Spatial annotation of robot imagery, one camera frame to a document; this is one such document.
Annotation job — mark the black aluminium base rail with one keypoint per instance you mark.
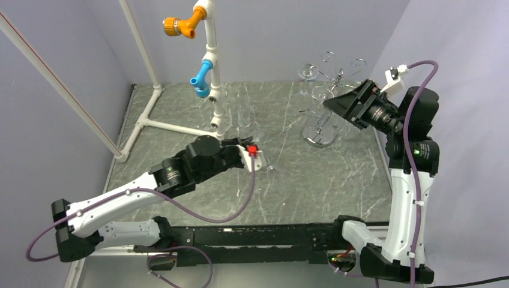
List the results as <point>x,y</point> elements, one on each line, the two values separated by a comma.
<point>312,243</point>

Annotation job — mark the white PVC pipe frame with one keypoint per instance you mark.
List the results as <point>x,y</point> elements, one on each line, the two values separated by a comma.
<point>212,79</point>

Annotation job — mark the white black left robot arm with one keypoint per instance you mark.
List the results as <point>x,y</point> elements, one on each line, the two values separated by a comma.
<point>86,226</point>

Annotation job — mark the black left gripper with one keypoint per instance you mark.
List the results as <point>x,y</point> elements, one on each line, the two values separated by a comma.
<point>232,143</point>

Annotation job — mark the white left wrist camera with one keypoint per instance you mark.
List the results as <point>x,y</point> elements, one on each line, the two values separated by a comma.
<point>252,157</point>

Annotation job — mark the clear wine glass back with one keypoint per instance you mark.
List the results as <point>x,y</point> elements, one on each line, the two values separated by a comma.
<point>243,110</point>

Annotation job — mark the white diagonal pole red stripe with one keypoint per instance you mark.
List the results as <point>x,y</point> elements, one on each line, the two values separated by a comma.
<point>27,50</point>

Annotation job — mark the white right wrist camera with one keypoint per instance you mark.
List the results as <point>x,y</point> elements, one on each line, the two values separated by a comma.
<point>394,78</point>

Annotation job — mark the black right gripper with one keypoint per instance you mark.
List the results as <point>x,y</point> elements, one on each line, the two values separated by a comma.
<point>346,104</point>

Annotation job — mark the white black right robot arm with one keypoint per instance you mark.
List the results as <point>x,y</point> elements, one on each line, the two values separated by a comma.
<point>413,162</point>

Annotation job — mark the orange pipe nozzle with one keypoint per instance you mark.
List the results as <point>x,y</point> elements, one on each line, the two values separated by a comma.
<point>174,26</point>

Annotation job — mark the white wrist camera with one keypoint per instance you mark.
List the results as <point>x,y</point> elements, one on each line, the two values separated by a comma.
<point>252,157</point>
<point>394,78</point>

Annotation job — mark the clear wine glass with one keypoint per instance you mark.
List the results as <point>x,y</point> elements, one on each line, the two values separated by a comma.
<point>243,110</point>
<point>276,175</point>
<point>307,73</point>
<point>320,94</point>

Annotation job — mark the blue pipe nozzle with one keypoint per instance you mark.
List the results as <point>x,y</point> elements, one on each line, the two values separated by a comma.
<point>199,83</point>

